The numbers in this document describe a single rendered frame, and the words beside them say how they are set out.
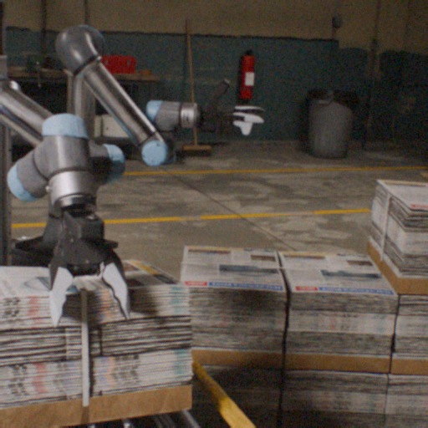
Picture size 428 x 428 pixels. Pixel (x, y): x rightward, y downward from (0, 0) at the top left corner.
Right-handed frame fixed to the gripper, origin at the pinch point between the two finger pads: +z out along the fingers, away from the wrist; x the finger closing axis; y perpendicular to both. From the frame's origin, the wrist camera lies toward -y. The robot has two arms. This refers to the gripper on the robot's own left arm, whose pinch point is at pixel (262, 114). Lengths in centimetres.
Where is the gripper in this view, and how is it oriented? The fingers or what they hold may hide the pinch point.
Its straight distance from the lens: 241.4
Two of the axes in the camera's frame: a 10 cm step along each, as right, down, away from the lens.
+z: 9.9, 0.8, -0.7
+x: -1.0, 3.7, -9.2
